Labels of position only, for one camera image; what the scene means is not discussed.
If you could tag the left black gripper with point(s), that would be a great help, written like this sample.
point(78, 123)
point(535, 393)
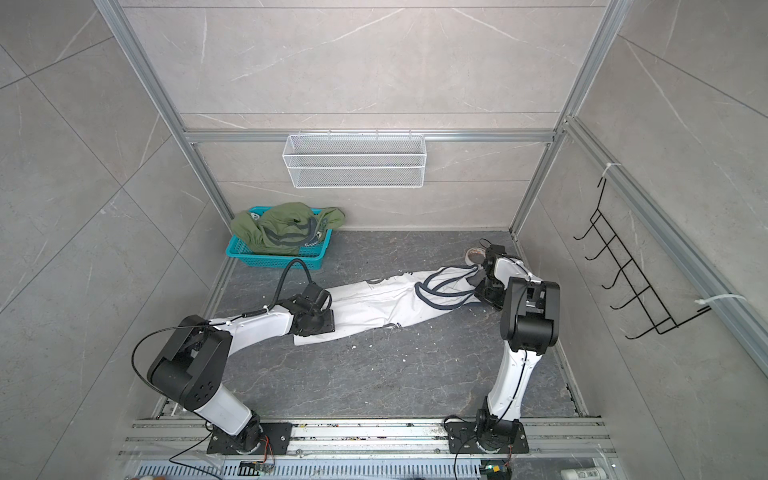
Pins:
point(330, 325)

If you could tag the teal plastic basket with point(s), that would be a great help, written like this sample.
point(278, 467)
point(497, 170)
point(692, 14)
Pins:
point(312, 256)

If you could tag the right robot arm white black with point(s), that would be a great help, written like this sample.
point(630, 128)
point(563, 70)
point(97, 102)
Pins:
point(529, 326)

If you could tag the white bottle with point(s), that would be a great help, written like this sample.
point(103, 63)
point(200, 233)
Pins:
point(588, 473)

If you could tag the black wire hook rack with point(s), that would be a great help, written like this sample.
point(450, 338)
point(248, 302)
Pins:
point(629, 272)

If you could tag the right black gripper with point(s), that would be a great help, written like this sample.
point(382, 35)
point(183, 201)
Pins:
point(481, 292)

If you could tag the green tank top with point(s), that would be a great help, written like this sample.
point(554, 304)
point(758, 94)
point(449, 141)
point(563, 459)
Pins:
point(285, 229)

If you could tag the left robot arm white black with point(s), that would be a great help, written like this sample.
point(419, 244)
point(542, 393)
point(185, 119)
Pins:
point(190, 366)

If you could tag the white tank top navy trim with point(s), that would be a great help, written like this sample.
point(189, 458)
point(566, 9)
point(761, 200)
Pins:
point(398, 301)

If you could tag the roll of masking tape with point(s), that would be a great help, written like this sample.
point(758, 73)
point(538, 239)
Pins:
point(475, 256)

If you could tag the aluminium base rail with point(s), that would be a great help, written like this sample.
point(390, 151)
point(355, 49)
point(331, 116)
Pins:
point(389, 448)

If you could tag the white wire mesh shelf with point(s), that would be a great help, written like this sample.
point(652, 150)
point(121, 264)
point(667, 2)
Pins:
point(361, 160)

